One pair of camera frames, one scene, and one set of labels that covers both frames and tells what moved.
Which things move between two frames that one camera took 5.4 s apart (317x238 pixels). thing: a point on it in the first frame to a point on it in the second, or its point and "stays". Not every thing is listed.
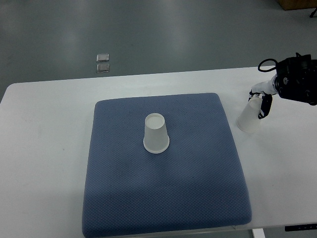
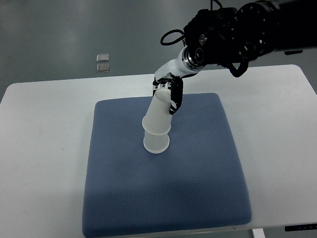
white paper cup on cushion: (156, 139) stays
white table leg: (258, 233) stays
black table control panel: (292, 228) stays
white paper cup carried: (248, 120) to (158, 120)
